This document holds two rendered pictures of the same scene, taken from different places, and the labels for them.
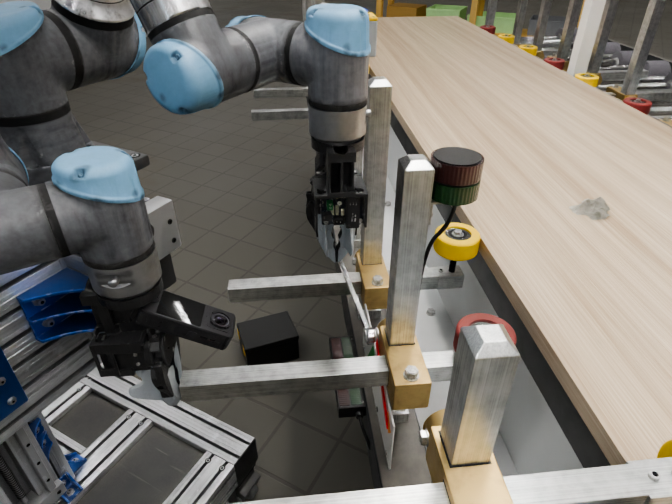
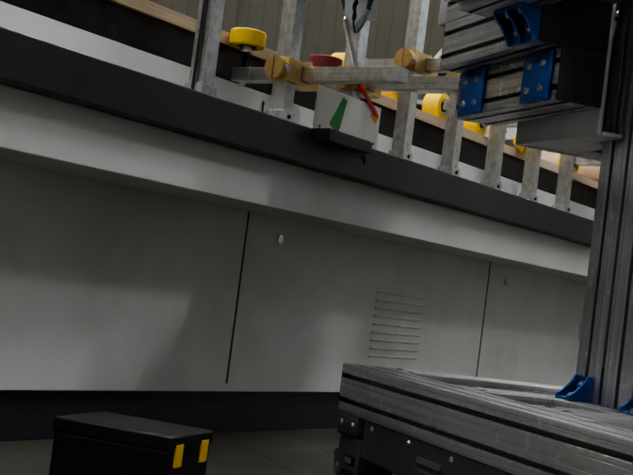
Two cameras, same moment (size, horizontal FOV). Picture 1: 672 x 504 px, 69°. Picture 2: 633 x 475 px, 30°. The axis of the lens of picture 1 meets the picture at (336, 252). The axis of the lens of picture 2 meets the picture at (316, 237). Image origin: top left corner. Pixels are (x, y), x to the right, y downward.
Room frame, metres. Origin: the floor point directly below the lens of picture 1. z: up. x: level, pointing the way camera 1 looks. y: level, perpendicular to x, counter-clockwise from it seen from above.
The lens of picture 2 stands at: (2.57, 1.63, 0.36)
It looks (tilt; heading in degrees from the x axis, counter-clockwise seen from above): 3 degrees up; 221
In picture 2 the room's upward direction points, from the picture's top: 7 degrees clockwise
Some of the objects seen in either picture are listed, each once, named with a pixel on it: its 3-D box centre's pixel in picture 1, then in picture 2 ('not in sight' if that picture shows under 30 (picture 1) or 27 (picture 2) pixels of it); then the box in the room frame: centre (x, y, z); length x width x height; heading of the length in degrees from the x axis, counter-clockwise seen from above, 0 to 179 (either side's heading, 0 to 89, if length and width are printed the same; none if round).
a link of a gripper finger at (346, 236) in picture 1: (347, 242); (356, 14); (0.62, -0.02, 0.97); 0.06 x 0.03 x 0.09; 6
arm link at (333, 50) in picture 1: (335, 56); not in sight; (0.63, 0.00, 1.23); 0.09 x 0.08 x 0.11; 60
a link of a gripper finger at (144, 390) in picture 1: (153, 390); not in sight; (0.43, 0.24, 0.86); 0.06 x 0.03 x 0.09; 96
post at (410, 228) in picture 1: (401, 317); (355, 53); (0.52, -0.09, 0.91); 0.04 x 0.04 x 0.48; 6
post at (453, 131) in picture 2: not in sight; (458, 90); (0.02, -0.14, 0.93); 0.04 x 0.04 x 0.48; 6
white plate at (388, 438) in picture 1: (375, 378); (348, 118); (0.55, -0.06, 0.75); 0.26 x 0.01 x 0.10; 6
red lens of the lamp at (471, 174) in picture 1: (456, 165); not in sight; (0.53, -0.14, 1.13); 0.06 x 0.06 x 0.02
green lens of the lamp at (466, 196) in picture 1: (453, 185); not in sight; (0.53, -0.14, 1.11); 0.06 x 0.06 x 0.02
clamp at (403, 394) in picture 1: (403, 359); (356, 82); (0.50, -0.10, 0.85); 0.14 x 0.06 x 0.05; 6
